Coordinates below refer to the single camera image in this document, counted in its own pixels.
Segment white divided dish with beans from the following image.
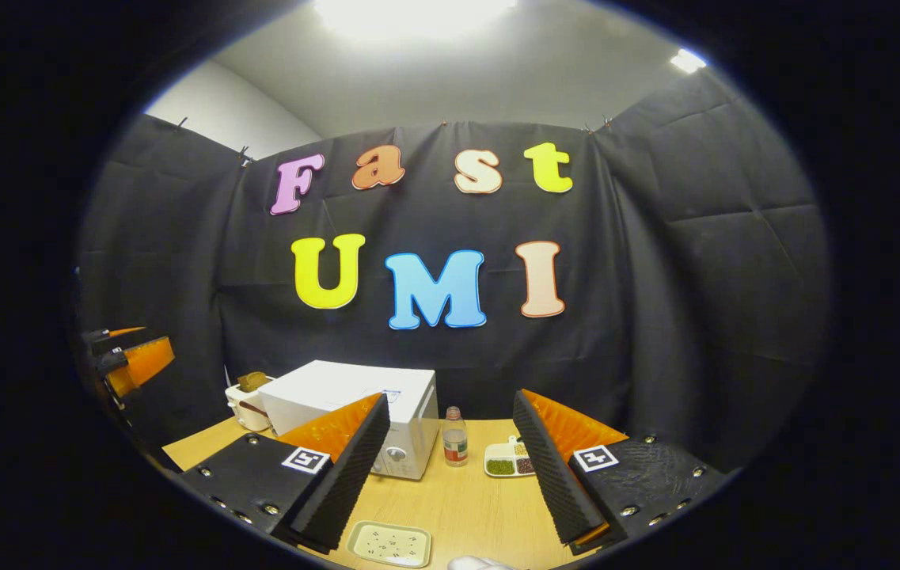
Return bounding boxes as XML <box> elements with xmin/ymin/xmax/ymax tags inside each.
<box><xmin>484</xmin><ymin>435</ymin><xmax>537</xmax><ymax>478</ymax></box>

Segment clear bottle with red label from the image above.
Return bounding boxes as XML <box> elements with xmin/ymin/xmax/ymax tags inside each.
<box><xmin>442</xmin><ymin>406</ymin><xmax>469</xmax><ymax>468</ymax></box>

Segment pale green square tray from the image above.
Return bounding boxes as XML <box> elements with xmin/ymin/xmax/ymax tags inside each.
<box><xmin>346</xmin><ymin>520</ymin><xmax>433</xmax><ymax>569</ymax></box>

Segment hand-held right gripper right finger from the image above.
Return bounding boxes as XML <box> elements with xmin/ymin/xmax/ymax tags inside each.
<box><xmin>511</xmin><ymin>388</ymin><xmax>727</xmax><ymax>555</ymax></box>

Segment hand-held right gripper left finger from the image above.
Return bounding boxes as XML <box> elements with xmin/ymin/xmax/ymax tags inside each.
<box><xmin>179</xmin><ymin>392</ymin><xmax>393</xmax><ymax>555</ymax></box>

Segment white microwave oven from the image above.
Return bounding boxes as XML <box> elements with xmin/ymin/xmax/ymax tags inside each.
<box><xmin>258</xmin><ymin>360</ymin><xmax>440</xmax><ymax>481</ymax></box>

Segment large ceiling light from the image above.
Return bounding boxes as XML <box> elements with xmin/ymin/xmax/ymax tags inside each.
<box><xmin>313</xmin><ymin>0</ymin><xmax>518</xmax><ymax>40</ymax></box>

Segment white toaster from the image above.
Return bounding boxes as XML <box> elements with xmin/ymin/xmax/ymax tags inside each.
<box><xmin>225</xmin><ymin>378</ymin><xmax>272</xmax><ymax>432</ymax></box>

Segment small ceiling light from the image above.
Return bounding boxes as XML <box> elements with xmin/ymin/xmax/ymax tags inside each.
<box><xmin>670</xmin><ymin>47</ymin><xmax>708</xmax><ymax>74</ymax></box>

